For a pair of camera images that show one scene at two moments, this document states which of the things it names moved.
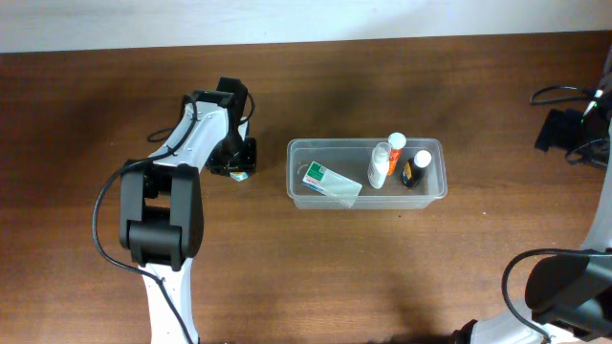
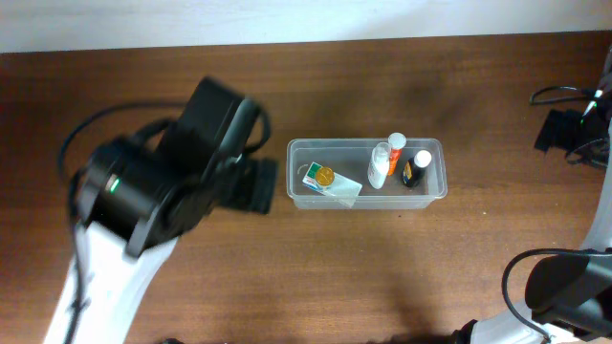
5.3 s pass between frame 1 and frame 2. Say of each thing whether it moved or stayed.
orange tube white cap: stayed
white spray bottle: stayed
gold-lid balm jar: moved
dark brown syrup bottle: stayed
